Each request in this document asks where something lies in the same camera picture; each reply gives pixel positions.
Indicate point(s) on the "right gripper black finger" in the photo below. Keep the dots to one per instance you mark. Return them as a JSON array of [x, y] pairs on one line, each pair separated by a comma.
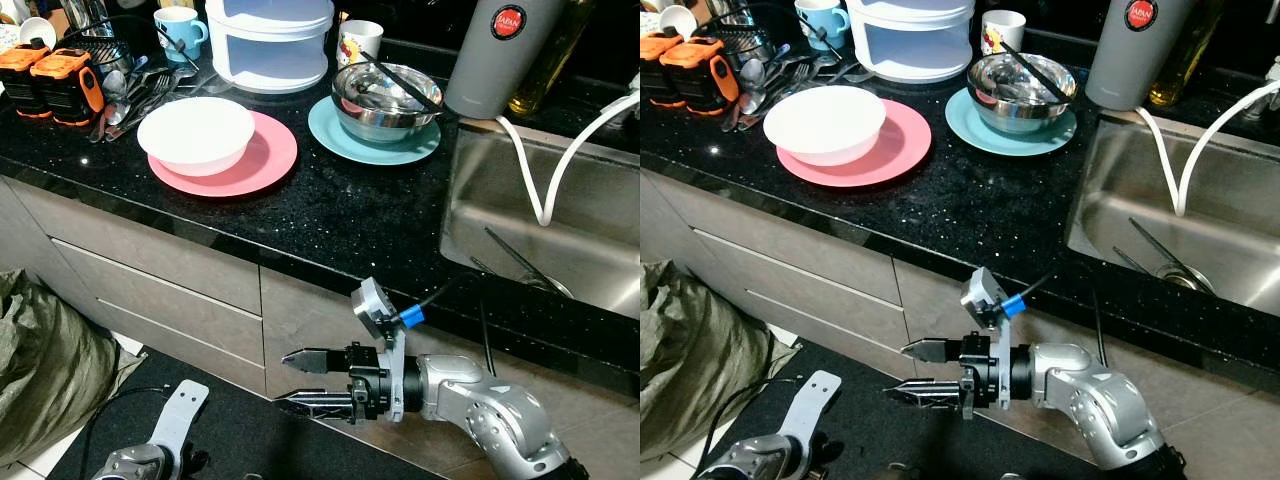
[[932, 350], [925, 395], [315, 405], [315, 360]]

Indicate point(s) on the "white bowl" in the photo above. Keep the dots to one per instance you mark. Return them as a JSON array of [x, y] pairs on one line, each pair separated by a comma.
[[825, 120], [195, 130]]

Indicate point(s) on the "black floor mat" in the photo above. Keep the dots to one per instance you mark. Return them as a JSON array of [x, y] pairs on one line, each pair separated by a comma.
[[880, 450], [240, 450]]

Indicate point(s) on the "grey drawer front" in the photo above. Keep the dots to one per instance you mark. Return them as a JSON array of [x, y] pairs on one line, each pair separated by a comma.
[[170, 258], [870, 350], [800, 245], [170, 305], [210, 358], [800, 290]]

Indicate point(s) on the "grey green woven sack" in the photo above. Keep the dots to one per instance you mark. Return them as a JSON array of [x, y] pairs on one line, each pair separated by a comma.
[[50, 360], [700, 360]]

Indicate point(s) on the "pink plate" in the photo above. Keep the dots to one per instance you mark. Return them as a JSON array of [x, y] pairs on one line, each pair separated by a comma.
[[900, 150], [265, 160]]

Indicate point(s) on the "teal plate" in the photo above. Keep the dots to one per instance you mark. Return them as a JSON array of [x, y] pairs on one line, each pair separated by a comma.
[[965, 125], [330, 135]]

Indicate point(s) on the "steel bowl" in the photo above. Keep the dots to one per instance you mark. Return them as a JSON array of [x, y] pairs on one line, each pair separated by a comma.
[[1020, 112], [385, 120]]

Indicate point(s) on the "grey cabinet panel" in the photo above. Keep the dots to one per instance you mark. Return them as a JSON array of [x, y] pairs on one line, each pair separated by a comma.
[[20, 230]]

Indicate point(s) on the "steel fork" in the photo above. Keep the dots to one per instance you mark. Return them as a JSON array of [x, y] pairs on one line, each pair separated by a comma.
[[790, 90], [150, 100]]

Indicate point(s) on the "steel sink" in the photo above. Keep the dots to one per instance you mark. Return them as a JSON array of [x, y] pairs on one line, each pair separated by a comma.
[[1240, 200], [600, 200]]

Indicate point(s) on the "steel cutlery heap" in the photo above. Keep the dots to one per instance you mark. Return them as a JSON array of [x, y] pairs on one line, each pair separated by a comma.
[[140, 100], [780, 90]]

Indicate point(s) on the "white stacked food container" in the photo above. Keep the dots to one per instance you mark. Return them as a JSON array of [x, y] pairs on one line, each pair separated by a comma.
[[270, 55], [910, 45]]

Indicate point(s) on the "white printed mug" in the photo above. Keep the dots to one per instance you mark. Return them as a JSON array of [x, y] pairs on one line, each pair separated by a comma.
[[1003, 30], [360, 40]]

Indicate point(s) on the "steel spoon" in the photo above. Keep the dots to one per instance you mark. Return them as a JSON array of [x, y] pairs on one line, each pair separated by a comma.
[[755, 72], [114, 85]]

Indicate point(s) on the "grey vacuum flask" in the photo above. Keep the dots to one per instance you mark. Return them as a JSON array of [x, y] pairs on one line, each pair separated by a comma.
[[1140, 65], [500, 70]]

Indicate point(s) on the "blue mug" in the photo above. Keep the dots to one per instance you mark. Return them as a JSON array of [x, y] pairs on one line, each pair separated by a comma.
[[820, 22], [178, 32]]

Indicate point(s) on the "yellow oil bottle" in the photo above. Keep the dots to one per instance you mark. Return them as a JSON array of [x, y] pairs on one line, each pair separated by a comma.
[[1185, 75], [545, 80]]

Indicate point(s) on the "orange black battery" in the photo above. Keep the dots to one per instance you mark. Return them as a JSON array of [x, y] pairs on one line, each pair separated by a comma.
[[22, 80], [665, 70], [62, 88], [705, 78]]

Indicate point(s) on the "white cup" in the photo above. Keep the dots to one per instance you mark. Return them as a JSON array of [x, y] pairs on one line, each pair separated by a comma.
[[38, 32], [678, 22]]

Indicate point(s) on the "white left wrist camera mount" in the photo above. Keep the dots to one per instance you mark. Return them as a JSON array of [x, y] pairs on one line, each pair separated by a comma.
[[810, 405], [180, 415]]

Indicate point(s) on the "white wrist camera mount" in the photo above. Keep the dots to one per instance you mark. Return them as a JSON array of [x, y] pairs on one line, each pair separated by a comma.
[[810, 405], [180, 415], [983, 298], [372, 308]]

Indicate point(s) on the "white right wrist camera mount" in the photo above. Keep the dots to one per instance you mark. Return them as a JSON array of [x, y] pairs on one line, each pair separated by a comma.
[[983, 298], [372, 308]]

